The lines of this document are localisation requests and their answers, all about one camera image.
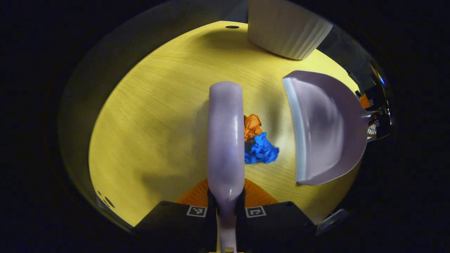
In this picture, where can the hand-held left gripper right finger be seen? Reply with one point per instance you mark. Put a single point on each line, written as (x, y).
(274, 225)

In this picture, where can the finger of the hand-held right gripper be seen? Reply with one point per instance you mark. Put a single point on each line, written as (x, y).
(372, 130)
(365, 101)

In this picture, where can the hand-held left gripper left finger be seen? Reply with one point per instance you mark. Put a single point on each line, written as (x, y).
(175, 225)

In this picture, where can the pale pink dustpan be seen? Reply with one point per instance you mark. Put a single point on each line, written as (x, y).
(327, 130)

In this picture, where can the blue paper trash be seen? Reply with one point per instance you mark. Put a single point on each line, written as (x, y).
(261, 151)

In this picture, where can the pale pink small broom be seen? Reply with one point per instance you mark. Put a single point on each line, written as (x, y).
(225, 140)

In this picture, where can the orange paper trash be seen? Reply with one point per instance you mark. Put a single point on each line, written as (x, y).
(252, 127)

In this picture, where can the white ribbed garbage bin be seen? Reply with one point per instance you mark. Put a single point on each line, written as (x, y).
(284, 31)

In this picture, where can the yellow wooden desktop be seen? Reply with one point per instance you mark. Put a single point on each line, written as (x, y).
(158, 123)

